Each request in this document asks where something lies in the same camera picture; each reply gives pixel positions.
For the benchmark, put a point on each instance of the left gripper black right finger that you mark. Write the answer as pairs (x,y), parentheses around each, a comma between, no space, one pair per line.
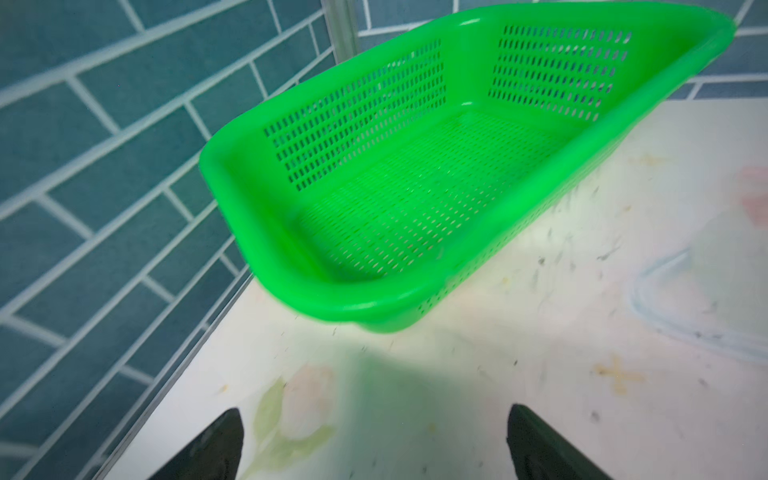
(540,452)

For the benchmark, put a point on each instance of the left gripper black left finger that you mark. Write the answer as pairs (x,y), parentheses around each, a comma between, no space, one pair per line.
(213,454)

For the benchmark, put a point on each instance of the green plastic basket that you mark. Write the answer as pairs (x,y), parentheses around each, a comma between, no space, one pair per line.
(370,192)

